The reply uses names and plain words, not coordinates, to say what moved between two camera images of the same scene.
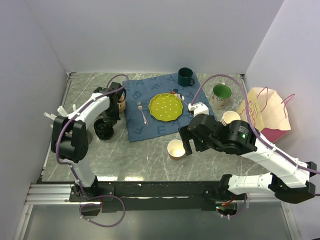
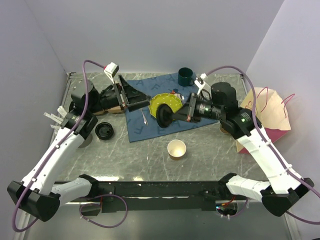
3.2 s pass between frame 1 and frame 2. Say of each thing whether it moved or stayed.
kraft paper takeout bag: stayed
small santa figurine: stayed
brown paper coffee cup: stayed
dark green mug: stayed
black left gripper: moved
